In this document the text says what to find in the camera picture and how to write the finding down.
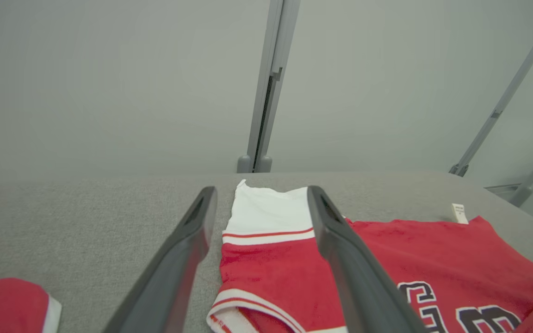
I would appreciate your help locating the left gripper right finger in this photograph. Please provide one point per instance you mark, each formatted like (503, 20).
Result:
(359, 282)

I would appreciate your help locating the red jersey with white sleeves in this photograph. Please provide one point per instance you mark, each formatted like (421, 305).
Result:
(271, 263)

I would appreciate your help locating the grey double partition post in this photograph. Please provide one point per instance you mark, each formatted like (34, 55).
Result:
(271, 69)

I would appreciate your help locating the red shorts with white stripe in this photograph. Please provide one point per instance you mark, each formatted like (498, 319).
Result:
(7, 305)

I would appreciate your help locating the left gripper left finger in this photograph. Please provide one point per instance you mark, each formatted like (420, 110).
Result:
(174, 273)

